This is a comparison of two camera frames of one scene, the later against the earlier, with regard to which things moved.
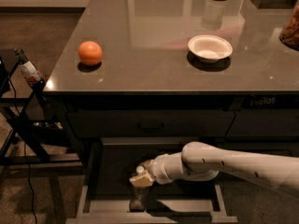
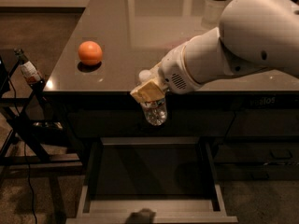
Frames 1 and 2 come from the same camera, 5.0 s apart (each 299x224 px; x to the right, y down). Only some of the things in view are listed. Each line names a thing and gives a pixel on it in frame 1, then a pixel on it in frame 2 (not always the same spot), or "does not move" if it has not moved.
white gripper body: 158,168 to 175,69
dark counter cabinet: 198,64 does not move
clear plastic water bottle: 139,201 to 155,111
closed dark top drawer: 149,123 does not move
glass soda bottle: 28,68 does not move
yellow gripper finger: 147,164 to 154,72
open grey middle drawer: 105,190 does not move
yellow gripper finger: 141,180 to 149,91
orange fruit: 90,53 does not move
